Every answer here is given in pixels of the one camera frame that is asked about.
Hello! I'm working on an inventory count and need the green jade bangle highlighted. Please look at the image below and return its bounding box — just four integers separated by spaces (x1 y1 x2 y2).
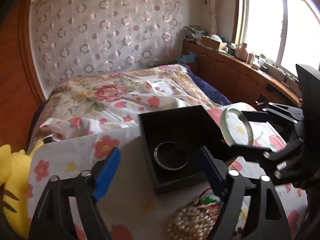
220 107 253 146

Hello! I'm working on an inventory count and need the white pearl necklace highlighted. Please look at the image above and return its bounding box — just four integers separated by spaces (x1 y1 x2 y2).
166 205 218 240

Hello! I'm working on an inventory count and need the silver cuff bracelet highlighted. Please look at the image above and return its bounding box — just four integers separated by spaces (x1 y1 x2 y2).
153 141 190 171

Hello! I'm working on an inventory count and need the black jewelry box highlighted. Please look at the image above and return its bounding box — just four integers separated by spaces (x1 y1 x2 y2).
138 106 236 196

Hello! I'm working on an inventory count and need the green pendant charm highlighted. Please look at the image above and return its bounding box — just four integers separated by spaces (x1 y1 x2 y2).
201 196 217 205

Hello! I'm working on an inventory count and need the strawberry flower print quilt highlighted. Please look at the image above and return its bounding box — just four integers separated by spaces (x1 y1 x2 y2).
27 80 309 240

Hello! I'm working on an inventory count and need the wooden sideboard cabinet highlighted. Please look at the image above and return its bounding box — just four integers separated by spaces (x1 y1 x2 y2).
182 42 299 110

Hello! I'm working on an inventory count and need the dark blue blanket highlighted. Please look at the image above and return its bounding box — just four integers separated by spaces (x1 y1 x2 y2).
182 64 231 106

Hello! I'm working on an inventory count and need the pink bottle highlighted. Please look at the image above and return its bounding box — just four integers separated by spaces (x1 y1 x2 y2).
236 42 248 62

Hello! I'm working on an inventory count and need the floral rose bedspread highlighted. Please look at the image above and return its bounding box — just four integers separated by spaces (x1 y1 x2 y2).
29 64 220 148

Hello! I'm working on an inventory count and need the yellow pikachu plush toy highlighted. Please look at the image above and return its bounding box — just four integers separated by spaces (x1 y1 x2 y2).
1 140 44 239

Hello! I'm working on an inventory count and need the blue plastic bag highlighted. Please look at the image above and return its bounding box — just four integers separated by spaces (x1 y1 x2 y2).
176 51 197 64

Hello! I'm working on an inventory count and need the wooden louvered wardrobe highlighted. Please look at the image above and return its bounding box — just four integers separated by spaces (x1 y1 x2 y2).
1 0 45 152

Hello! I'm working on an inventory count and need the stack of magazines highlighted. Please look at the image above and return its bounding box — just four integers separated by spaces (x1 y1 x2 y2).
184 25 208 44

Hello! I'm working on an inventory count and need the circle pattern sheer curtain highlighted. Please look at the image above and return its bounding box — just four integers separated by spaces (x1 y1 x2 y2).
30 0 182 84

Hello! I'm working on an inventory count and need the window with white frame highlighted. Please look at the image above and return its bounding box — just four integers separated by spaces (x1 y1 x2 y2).
234 0 319 76

